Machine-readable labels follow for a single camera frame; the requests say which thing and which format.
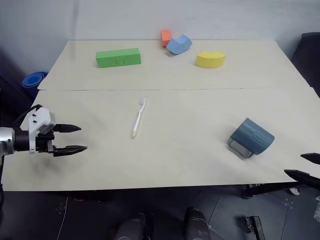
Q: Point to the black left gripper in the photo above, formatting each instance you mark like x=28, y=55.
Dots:
x=45, y=142

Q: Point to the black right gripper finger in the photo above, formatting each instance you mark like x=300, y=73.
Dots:
x=312, y=158
x=303, y=177

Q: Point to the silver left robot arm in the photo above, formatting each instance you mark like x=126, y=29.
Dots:
x=8, y=140

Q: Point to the white caster wheel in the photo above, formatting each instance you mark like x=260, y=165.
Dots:
x=295, y=191

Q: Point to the clear plastic bag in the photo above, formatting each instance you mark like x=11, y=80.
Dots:
x=317, y=212

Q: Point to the blue-grey ribbed cup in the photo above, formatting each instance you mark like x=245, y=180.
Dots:
x=253, y=138

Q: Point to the white toothbrush with yellow tip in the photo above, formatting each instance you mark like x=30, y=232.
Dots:
x=139, y=117

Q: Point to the green rectangular foam block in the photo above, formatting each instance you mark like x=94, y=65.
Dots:
x=118, y=58

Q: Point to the dark chair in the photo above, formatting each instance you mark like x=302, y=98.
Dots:
x=307, y=60

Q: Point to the dark rounded shape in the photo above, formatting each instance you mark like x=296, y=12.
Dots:
x=196, y=223
x=131, y=227

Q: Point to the orange foam block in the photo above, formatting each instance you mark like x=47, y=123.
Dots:
x=165, y=38

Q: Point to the yellow curved foam block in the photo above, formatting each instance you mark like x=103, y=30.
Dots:
x=210, y=60

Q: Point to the blue curved foam block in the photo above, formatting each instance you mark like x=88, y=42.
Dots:
x=178, y=45

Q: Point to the black table frame bar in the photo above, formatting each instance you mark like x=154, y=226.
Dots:
x=267, y=190

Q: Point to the black metal bracket on floor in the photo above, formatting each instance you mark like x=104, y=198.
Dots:
x=256, y=227

